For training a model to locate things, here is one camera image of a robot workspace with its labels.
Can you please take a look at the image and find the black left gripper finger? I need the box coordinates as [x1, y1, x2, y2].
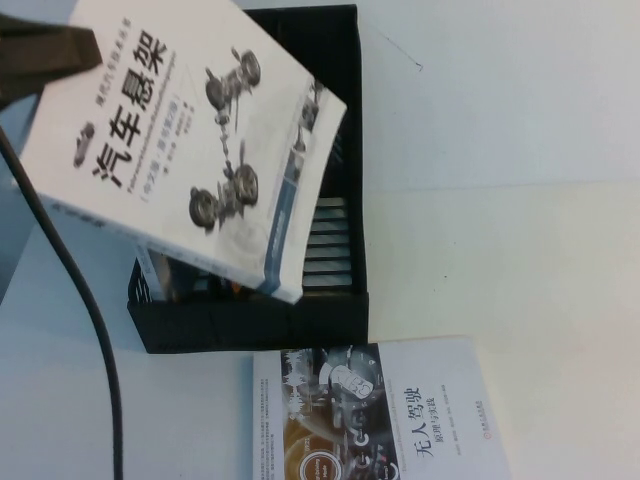
[0, 12, 104, 113]

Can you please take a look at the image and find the black plastic book stand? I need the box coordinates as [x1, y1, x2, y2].
[127, 3, 371, 355]

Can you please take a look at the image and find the white book with orange edge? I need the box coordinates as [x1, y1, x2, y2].
[132, 242, 175, 304]

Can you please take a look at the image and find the white autonomous driving book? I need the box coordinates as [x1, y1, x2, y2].
[251, 335, 517, 480]

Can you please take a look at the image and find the white car suspension book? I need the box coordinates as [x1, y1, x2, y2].
[17, 0, 349, 305]

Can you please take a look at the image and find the black cable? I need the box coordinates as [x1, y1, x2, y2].
[0, 124, 124, 480]

